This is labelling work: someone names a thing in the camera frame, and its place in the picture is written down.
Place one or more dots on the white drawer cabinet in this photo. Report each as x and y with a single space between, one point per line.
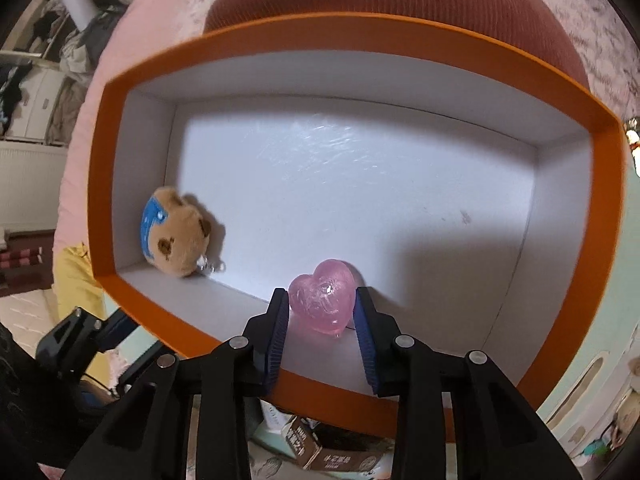
42 102

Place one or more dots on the floral quilt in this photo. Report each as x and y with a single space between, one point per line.
575 10

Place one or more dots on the small figurine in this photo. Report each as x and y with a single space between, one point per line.
634 145

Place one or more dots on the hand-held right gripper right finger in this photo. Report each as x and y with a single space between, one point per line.
364 345

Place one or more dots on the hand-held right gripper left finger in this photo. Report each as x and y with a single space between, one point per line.
275 345

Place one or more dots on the white radiator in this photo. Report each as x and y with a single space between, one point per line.
30 182

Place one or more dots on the brown printed carton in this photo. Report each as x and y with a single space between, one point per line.
335 452

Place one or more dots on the pink translucent heart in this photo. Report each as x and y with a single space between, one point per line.
322 295

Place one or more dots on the yellow cloth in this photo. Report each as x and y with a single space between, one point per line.
75 280

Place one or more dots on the pile of clothes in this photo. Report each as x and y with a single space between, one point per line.
75 50

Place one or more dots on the orange cardboard box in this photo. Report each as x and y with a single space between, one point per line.
350 185

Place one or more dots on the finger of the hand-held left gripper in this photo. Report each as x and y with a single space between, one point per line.
119 327
142 367

